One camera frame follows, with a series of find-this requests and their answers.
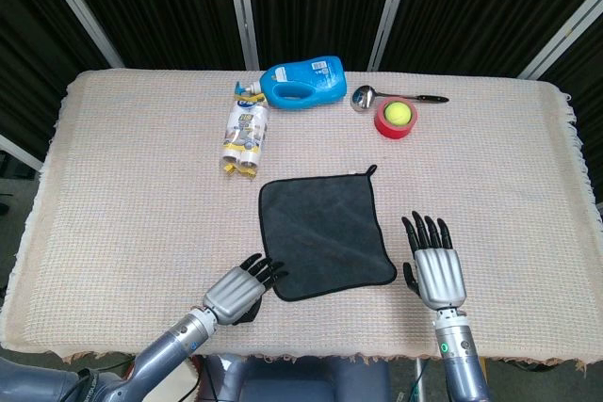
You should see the metal ladle with black handle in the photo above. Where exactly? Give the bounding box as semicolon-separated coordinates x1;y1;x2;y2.
349;85;449;114

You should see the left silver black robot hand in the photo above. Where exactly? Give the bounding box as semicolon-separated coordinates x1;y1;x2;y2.
202;253;289;327

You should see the plastic pack of bag rolls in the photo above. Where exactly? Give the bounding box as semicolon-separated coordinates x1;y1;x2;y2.
220;94;270;181

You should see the red tape roll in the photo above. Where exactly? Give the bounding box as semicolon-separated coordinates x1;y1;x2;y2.
374;96;418;141

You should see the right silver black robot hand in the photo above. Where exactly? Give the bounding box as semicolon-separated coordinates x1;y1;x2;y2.
400;211;468;312

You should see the yellow tennis ball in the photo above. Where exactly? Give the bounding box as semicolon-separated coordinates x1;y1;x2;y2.
383;100;414;126

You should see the blue grey robot torso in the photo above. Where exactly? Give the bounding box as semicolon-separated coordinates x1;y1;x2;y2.
202;354;392;402

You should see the white table leg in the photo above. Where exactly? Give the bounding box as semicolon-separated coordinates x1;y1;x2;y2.
413;357;428;402

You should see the blue detergent bottle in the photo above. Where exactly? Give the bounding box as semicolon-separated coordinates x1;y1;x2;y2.
234;55;349;112

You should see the white metal frame post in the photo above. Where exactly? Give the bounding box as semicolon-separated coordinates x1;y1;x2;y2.
0;133;44;172
366;0;416;72
31;0;124;69
516;0;603;81
223;0;261;72

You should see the dark pleated curtain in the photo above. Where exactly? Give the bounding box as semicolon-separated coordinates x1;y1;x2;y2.
0;0;603;177

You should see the beige woven tablecloth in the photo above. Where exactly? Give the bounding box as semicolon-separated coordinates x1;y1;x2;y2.
0;68;603;365

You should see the black left arm strap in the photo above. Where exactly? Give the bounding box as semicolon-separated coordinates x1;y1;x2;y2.
74;366;109;402

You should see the grey and red cloth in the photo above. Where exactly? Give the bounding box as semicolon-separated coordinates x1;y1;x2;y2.
257;164;398;302

